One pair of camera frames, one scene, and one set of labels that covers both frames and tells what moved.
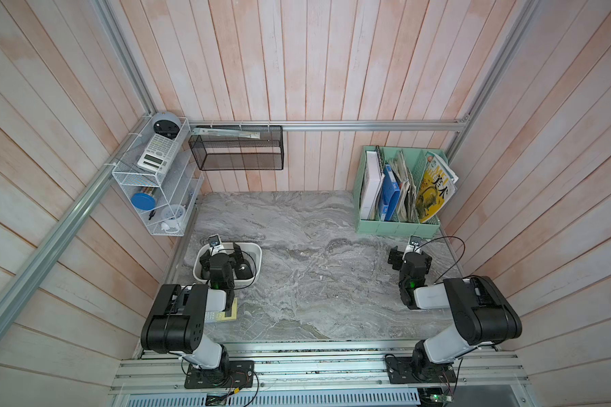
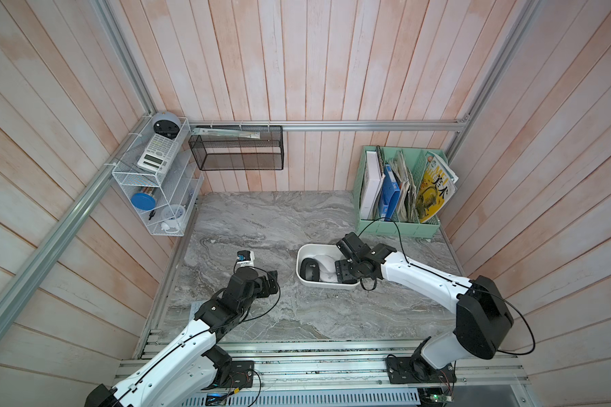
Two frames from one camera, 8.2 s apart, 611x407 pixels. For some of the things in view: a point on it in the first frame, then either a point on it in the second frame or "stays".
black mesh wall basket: x=238 y=147 stays
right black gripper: x=396 y=256 to x=342 y=271
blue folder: x=390 y=194 stays
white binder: x=373 y=175 stays
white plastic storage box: x=251 y=252 to x=312 y=251
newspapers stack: x=407 y=197 stays
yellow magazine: x=438 y=186 stays
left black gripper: x=236 y=257 to x=265 y=291
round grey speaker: x=166 y=124 stays
